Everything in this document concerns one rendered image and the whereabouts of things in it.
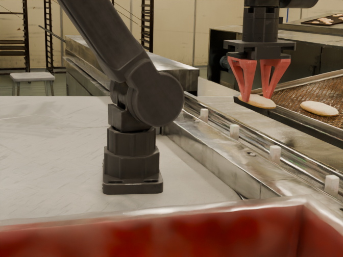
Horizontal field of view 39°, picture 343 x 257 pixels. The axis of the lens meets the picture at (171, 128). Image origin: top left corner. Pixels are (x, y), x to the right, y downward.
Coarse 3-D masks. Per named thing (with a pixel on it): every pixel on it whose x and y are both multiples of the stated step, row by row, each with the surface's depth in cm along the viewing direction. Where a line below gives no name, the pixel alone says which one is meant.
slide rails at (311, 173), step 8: (184, 104) 115; (200, 112) 107; (216, 120) 100; (216, 128) 93; (224, 128) 95; (240, 136) 88; (248, 136) 89; (256, 144) 84; (264, 144) 84; (280, 160) 76; (288, 160) 75; (296, 160) 75; (296, 168) 72; (304, 168) 72; (312, 176) 68; (320, 176) 68; (312, 184) 65
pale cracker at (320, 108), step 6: (306, 102) 92; (312, 102) 91; (318, 102) 90; (306, 108) 90; (312, 108) 88; (318, 108) 87; (324, 108) 87; (330, 108) 87; (318, 114) 87; (324, 114) 86; (330, 114) 85; (336, 114) 85
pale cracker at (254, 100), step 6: (240, 96) 83; (252, 96) 81; (258, 96) 82; (246, 102) 81; (252, 102) 79; (258, 102) 78; (264, 102) 78; (270, 102) 78; (264, 108) 77; (270, 108) 77
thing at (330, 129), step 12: (336, 72) 111; (288, 84) 108; (300, 84) 108; (312, 84) 108; (336, 84) 105; (300, 96) 100; (312, 96) 99; (324, 96) 97; (336, 96) 96; (276, 108) 92; (336, 108) 89; (300, 120) 85; (312, 120) 82; (324, 120) 84; (336, 120) 83; (336, 132) 76
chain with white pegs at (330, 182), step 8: (48, 32) 384; (64, 40) 304; (232, 128) 88; (232, 136) 88; (272, 152) 75; (280, 152) 75; (272, 160) 75; (328, 176) 63; (336, 176) 63; (328, 184) 63; (336, 184) 62; (328, 192) 63; (336, 192) 63
